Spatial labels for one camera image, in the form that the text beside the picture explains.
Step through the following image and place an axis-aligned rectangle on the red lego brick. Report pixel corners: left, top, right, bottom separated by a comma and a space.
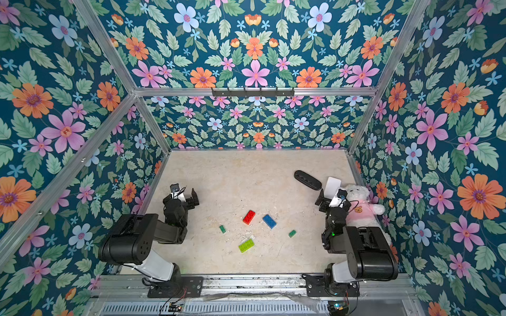
242, 210, 256, 225

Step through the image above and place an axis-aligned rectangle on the lime green lego brick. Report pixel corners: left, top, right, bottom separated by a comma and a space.
239, 238, 255, 254

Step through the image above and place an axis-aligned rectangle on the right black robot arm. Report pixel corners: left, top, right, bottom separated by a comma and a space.
311, 197, 399, 297

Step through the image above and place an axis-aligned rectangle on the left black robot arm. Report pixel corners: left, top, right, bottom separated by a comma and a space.
98, 191, 199, 283

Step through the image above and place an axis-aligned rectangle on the blue lego brick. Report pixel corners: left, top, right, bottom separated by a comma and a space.
262, 215, 277, 229

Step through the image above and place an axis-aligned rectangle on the white teddy bear pink shirt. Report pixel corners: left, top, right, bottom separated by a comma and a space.
345, 184, 392, 246

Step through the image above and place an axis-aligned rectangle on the white rectangular box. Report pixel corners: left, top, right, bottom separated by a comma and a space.
324, 176, 341, 200

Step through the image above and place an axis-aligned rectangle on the black oval remote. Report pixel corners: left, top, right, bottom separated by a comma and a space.
294, 170, 322, 191

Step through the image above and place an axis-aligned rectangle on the green circuit board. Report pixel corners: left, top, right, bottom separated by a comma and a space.
328, 301, 349, 316

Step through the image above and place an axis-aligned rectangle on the small left circuit board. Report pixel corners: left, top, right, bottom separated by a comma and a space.
167, 302, 184, 313

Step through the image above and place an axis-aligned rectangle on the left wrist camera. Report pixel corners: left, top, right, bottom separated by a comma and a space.
169, 183, 186, 201

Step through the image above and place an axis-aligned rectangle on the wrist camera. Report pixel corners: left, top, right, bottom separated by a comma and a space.
169, 183, 186, 201
329, 189, 347, 208

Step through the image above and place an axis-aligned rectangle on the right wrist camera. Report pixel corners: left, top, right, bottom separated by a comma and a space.
329, 189, 347, 208

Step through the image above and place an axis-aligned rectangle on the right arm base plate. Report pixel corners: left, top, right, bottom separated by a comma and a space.
301, 274, 360, 298

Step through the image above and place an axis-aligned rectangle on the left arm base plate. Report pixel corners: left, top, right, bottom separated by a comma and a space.
142, 276, 204, 298

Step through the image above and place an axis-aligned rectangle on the black hook rail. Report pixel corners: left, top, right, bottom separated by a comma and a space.
211, 88, 295, 98

